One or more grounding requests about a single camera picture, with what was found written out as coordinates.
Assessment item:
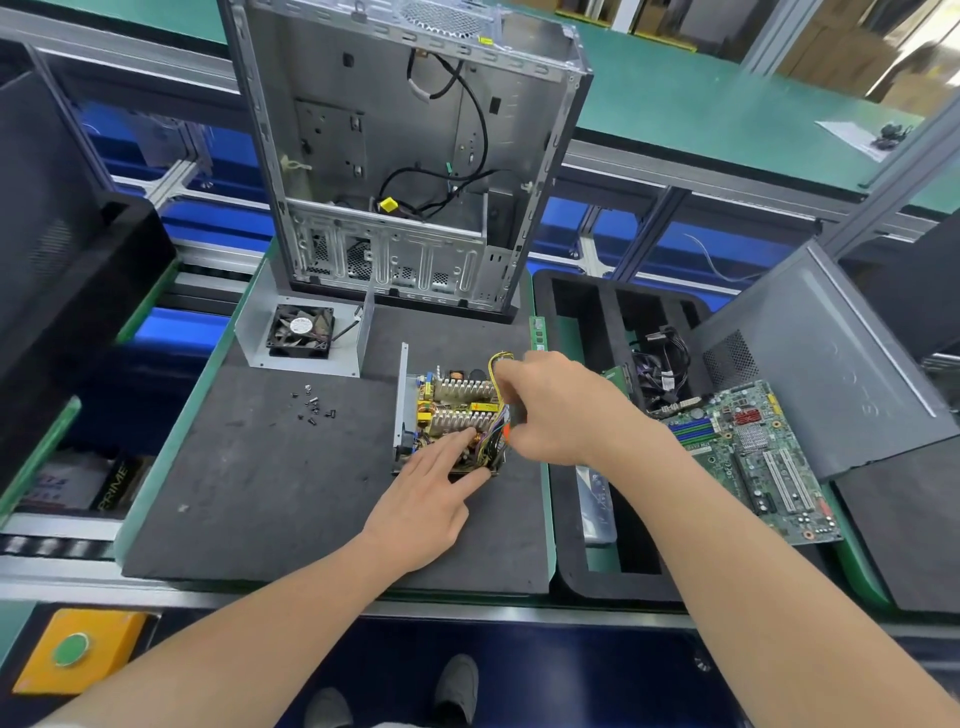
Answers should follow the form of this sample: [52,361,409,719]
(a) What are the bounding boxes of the aluminium frame post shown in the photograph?
[819,96,960,262]

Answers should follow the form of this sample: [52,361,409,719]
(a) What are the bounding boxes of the person's right hand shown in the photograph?
[493,349,640,469]

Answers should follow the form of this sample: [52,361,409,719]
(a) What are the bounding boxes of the person's left hand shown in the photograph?
[360,429,493,576]

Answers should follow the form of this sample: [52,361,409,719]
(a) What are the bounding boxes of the large black foam tray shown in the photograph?
[0,70,179,489]

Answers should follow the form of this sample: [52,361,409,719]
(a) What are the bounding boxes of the person's left forearm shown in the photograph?
[33,529,433,728]

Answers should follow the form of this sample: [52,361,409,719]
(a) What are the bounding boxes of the black foam work mat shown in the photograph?
[120,298,555,598]

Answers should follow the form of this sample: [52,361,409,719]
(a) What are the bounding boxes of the printed cardboard box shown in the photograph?
[13,448,155,520]

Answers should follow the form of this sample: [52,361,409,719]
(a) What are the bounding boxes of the silver metal fan bracket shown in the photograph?
[234,288,376,379]

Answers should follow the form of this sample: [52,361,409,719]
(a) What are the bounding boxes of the grey computer case side panel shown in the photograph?
[688,240,960,483]

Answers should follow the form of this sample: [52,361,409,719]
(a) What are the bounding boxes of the silver open computer case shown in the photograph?
[217,0,594,324]

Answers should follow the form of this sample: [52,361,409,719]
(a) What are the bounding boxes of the black cooler with cables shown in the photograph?
[628,325,697,415]

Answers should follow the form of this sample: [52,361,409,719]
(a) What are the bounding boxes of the green push button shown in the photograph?
[51,632,93,669]

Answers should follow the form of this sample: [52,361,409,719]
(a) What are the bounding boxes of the multicoloured power supply wire bundle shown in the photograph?
[480,351,530,474]

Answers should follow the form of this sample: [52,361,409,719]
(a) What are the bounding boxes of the clear plastic bag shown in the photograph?
[574,463,619,548]

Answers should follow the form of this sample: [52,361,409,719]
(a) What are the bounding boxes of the person's right forearm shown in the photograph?
[594,417,960,728]

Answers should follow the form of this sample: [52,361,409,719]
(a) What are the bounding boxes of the black cables inside case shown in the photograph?
[372,49,502,220]

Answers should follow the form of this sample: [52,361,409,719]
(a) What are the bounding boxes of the thin white cable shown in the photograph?
[681,231,760,285]

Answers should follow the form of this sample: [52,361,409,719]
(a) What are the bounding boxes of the stack of cardboard boxes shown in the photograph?
[775,0,960,117]

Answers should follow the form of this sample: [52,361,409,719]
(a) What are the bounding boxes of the green motherboard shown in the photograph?
[658,380,846,548]

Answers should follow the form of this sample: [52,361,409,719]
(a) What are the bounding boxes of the yellow button box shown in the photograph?
[10,608,152,698]

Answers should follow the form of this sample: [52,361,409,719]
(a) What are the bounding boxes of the black foam compartment tray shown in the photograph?
[531,268,725,603]

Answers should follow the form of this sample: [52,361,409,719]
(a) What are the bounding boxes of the pile of small black screws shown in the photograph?
[290,385,337,428]

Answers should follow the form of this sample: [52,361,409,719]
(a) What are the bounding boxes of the person's right shoe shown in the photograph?
[432,653,480,728]

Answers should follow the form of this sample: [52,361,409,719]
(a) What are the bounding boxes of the person's shoe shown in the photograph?
[432,653,480,728]
[303,686,354,728]

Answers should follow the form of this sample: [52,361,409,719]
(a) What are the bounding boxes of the person's left shoe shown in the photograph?
[303,686,354,728]

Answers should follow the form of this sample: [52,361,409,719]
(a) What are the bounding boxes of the white paper sheet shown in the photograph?
[814,119,895,163]

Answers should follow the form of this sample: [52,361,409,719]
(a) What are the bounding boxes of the black cooling fan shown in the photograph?
[267,303,336,360]

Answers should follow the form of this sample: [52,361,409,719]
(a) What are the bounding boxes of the power supply unit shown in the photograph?
[391,342,520,478]

